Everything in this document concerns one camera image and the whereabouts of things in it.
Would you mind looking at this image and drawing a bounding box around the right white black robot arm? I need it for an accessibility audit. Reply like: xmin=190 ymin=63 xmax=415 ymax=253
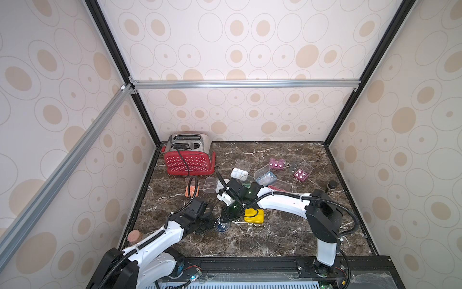
xmin=216 ymin=172 xmax=360 ymax=278

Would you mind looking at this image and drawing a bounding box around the green round pillbox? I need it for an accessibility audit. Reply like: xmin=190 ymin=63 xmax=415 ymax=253
xmin=241 ymin=175 xmax=255 ymax=189

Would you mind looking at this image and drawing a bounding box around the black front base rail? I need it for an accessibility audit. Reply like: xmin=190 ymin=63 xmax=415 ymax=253
xmin=93 ymin=255 xmax=407 ymax=289

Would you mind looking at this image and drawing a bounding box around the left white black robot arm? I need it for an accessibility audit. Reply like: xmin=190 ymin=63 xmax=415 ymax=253
xmin=87 ymin=176 xmax=215 ymax=289

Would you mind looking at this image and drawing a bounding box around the black toaster power cord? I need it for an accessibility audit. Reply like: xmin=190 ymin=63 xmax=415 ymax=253
xmin=174 ymin=142 xmax=191 ymax=178

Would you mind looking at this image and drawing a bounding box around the left aluminium frame rail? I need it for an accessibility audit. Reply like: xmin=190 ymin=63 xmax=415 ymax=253
xmin=1 ymin=84 xmax=134 ymax=270

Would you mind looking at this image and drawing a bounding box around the white pillbox rear clear lid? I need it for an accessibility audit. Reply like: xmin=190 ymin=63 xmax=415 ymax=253
xmin=231 ymin=160 xmax=251 ymax=181

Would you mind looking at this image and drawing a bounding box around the magenta pillbox clear lid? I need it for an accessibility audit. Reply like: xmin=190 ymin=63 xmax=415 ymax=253
xmin=292 ymin=162 xmax=314 ymax=182

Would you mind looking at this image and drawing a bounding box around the rear aluminium frame rail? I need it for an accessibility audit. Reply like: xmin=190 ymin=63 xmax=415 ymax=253
xmin=122 ymin=79 xmax=361 ymax=91

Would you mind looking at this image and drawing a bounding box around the small dark brown bottle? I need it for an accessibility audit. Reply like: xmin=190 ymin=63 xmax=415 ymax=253
xmin=325 ymin=180 xmax=338 ymax=193

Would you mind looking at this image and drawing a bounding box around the magenta pillbox rear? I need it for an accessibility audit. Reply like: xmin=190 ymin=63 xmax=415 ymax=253
xmin=269 ymin=158 xmax=286 ymax=170

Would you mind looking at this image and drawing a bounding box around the red and silver toaster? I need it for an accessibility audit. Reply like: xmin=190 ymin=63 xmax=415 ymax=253
xmin=163 ymin=132 xmax=216 ymax=177

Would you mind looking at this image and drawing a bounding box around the dark blue round pillbox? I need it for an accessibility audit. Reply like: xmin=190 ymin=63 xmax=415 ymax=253
xmin=215 ymin=221 xmax=230 ymax=232

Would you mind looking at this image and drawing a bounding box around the yellow lidded rectangular pillbox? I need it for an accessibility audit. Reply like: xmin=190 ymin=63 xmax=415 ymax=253
xmin=244 ymin=208 xmax=264 ymax=224

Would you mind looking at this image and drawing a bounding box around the aluminium frame rail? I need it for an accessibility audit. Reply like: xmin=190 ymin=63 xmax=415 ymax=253
xmin=1 ymin=84 xmax=134 ymax=270
xmin=122 ymin=79 xmax=361 ymax=91

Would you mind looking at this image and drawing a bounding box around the red rectangular pillbox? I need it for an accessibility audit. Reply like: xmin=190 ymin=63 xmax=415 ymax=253
xmin=268 ymin=179 xmax=292 ymax=193

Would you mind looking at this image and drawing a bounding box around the white six-cell pillbox clear lid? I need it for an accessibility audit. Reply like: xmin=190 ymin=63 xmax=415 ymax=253
xmin=203 ymin=177 xmax=224 ymax=194

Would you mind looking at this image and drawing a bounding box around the orange square pillbox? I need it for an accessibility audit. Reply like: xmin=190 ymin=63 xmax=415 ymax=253
xmin=185 ymin=177 xmax=200 ymax=198

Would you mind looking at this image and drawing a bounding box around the light blue rectangular pillbox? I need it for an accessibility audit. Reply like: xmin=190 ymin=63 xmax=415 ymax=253
xmin=254 ymin=164 xmax=277 ymax=187

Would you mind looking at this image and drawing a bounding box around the pink capped clear bottle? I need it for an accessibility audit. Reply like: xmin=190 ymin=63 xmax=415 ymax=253
xmin=127 ymin=230 xmax=145 ymax=246

